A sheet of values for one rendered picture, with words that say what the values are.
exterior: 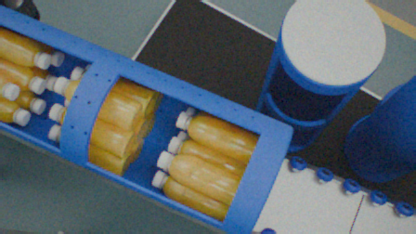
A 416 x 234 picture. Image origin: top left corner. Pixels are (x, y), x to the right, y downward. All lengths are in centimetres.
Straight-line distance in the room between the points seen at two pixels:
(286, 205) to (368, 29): 52
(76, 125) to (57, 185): 128
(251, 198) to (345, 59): 50
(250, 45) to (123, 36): 63
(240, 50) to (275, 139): 125
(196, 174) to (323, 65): 46
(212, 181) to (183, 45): 126
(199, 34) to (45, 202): 102
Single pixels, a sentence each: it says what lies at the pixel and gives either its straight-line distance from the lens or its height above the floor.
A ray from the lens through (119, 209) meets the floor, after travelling 233.
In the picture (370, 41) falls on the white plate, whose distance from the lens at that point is 143.
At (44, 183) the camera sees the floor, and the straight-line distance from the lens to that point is 242.
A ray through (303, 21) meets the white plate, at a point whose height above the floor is 104.
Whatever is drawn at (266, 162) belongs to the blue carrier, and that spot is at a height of 123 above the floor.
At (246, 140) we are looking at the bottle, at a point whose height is 114.
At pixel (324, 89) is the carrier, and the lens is 139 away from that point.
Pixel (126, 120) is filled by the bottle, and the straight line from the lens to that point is 115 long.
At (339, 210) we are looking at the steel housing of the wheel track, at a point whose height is 93.
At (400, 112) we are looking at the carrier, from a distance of 162.
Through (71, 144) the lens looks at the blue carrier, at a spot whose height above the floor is 118.
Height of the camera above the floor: 228
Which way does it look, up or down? 75 degrees down
